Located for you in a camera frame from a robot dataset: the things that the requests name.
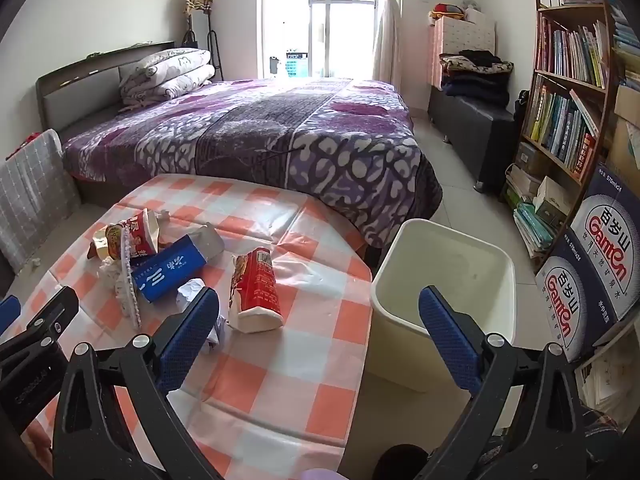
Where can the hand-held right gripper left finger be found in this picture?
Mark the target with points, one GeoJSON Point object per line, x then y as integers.
{"type": "Point", "coordinates": [190, 330]}

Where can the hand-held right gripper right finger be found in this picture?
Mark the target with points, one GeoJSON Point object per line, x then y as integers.
{"type": "Point", "coordinates": [447, 335]}

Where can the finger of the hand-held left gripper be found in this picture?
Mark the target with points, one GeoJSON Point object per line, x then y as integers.
{"type": "Point", "coordinates": [50, 315]}
{"type": "Point", "coordinates": [7, 312]}

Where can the white paper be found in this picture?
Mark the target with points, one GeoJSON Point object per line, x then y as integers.
{"type": "Point", "coordinates": [190, 292]}

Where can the white plastic bin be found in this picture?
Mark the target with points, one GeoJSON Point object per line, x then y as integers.
{"type": "Point", "coordinates": [400, 300]}

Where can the blue carton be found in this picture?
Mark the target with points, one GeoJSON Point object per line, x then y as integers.
{"type": "Point", "coordinates": [165, 270]}

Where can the white foil cup lid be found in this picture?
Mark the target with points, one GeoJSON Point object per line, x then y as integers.
{"type": "Point", "coordinates": [129, 290]}

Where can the red and white paper carton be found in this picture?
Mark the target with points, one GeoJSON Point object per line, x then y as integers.
{"type": "Point", "coordinates": [257, 285]}

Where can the red snack wrapper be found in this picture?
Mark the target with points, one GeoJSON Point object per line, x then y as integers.
{"type": "Point", "coordinates": [137, 235]}

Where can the orange checked tablecloth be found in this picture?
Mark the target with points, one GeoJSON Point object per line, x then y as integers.
{"type": "Point", "coordinates": [280, 385]}

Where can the small blue water box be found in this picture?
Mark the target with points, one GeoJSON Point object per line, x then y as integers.
{"type": "Point", "coordinates": [562, 305]}

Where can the grey checked cushion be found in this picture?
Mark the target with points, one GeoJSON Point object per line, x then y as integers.
{"type": "Point", "coordinates": [35, 190]}

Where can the dark round object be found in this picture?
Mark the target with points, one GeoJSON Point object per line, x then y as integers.
{"type": "Point", "coordinates": [400, 462]}

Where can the stack of flat books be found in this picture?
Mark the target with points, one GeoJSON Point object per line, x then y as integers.
{"type": "Point", "coordinates": [535, 220]}

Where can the stacks of white papers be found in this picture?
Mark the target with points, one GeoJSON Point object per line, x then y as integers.
{"type": "Point", "coordinates": [605, 385]}

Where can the red cloth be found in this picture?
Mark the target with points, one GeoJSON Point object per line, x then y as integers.
{"type": "Point", "coordinates": [29, 142]}

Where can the large blue water box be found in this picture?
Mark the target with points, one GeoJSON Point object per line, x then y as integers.
{"type": "Point", "coordinates": [610, 240]}

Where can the pale purple object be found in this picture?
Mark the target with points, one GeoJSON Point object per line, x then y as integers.
{"type": "Point", "coordinates": [320, 475]}

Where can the bed with purple blanket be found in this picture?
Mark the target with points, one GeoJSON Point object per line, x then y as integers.
{"type": "Point", "coordinates": [260, 135]}

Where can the dark bench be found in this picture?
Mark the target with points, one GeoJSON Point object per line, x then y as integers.
{"type": "Point", "coordinates": [480, 130]}

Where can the grey bed headboard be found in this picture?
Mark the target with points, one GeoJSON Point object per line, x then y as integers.
{"type": "Point", "coordinates": [80, 95]}

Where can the row of books with red spine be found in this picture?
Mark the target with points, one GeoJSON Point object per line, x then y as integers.
{"type": "Point", "coordinates": [560, 125]}

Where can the black bag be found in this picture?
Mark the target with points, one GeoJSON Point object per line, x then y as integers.
{"type": "Point", "coordinates": [521, 105]}

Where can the pile of folded clothes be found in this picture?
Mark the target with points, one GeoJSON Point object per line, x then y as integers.
{"type": "Point", "coordinates": [475, 82]}

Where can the folded floral quilt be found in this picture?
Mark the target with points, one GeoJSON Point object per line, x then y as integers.
{"type": "Point", "coordinates": [170, 75]}

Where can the brown cardboard box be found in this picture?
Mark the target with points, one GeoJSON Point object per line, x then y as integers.
{"type": "Point", "coordinates": [627, 135]}

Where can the black coat rack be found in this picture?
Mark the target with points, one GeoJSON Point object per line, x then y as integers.
{"type": "Point", "coordinates": [212, 55]}

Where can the wooden bookshelf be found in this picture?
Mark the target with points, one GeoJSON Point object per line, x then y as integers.
{"type": "Point", "coordinates": [607, 110]}

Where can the blue basket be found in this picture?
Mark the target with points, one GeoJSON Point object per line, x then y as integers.
{"type": "Point", "coordinates": [296, 64]}

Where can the pink and white cabinet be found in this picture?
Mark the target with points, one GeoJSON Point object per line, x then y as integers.
{"type": "Point", "coordinates": [465, 35]}

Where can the row of upright books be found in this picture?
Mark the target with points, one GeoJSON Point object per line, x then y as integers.
{"type": "Point", "coordinates": [575, 52]}

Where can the white curtain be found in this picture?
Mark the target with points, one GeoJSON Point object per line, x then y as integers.
{"type": "Point", "coordinates": [387, 25]}

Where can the plaid scarf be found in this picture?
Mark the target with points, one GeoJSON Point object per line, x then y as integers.
{"type": "Point", "coordinates": [197, 0]}

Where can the window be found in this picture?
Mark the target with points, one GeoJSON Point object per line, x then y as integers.
{"type": "Point", "coordinates": [340, 20]}

